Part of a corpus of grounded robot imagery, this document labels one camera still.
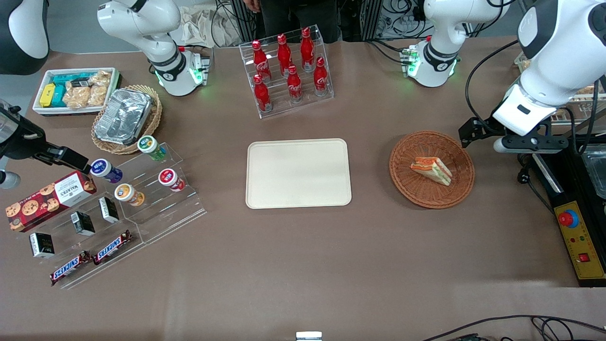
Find yellow snack box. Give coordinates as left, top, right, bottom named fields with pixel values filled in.
left=39, top=83, right=56, bottom=108

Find red cola bottle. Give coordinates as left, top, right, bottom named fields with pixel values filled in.
left=253, top=74, right=273, bottom=113
left=287, top=65, right=303, bottom=102
left=251, top=40, right=272, bottom=81
left=300, top=27, right=315, bottom=72
left=313, top=57, right=329, bottom=96
left=277, top=34, right=293, bottom=76

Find clear acrylic stepped snack stand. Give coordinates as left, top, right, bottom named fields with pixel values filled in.
left=9, top=189, right=143, bottom=289

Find black cable on table edge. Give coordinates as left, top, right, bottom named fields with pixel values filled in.
left=421, top=315, right=606, bottom=341

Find clear bag of crackers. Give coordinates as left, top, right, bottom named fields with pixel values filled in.
left=88, top=71, right=112, bottom=107
left=63, top=85, right=90, bottom=108

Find green lid snack cup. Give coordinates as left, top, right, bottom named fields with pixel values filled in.
left=137, top=135, right=167, bottom=162

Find yellow control panel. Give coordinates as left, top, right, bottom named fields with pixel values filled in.
left=554, top=200, right=606, bottom=281

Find tangled black background cables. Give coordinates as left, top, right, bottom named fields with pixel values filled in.
left=379, top=0, right=427, bottom=39

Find brown wicker basket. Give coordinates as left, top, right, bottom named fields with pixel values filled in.
left=389, top=131, right=475, bottom=209

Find light wicker basket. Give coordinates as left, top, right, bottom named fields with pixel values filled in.
left=91, top=85, right=162, bottom=155

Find aluminium foil tray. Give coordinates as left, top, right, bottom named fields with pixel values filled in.
left=94, top=89, right=153, bottom=145

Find orange snack cup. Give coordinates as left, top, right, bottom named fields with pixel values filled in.
left=114, top=183, right=145, bottom=207

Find white wire rack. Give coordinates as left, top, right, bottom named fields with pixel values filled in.
left=514, top=50, right=606, bottom=126

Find metal pan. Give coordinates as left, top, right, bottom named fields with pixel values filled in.
left=581, top=144, right=606, bottom=199

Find clear acrylic stepped can stand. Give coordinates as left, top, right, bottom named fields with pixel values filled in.
left=102, top=142, right=207, bottom=244

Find purple snack cup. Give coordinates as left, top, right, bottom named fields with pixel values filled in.
left=90, top=159, right=123, bottom=184

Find long teal snack box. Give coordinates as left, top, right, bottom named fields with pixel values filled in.
left=51, top=73, right=95, bottom=88

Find red snack cup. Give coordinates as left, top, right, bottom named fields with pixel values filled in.
left=158, top=168, right=185, bottom=192

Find white plastic bin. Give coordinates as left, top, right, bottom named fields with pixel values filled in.
left=32, top=67, right=121, bottom=117

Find black aluminium frame post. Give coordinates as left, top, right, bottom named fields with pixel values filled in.
left=362, top=0, right=382, bottom=41
left=232, top=0, right=258, bottom=45

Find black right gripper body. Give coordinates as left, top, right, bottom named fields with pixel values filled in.
left=0, top=107, right=48, bottom=161

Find small black carton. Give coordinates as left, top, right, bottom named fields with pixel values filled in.
left=71, top=211, right=95, bottom=236
left=29, top=232, right=55, bottom=259
left=98, top=197, right=120, bottom=224

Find red Walkers cookie box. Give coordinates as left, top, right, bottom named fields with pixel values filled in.
left=6, top=170, right=97, bottom=233

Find small connector box green light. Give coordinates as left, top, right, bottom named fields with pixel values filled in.
left=401, top=46, right=420, bottom=77
left=189, top=52, right=212, bottom=87

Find black kitchen appliance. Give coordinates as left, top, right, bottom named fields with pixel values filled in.
left=529, top=135, right=606, bottom=288

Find clear acrylic bottle rack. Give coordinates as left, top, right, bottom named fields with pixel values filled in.
left=239, top=25, right=334, bottom=119

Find beige plastic tray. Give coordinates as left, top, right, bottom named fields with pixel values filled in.
left=246, top=138, right=352, bottom=209

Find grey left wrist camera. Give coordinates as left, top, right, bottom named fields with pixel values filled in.
left=493, top=136, right=569, bottom=153

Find Snickers chocolate bar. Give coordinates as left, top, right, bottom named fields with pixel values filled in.
left=92, top=230, right=133, bottom=266
left=50, top=251, right=93, bottom=287

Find black power cable with plug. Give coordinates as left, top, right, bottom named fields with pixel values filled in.
left=517, top=154, right=554, bottom=214

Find triangular sandwich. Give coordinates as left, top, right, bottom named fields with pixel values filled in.
left=410, top=157, right=453, bottom=187

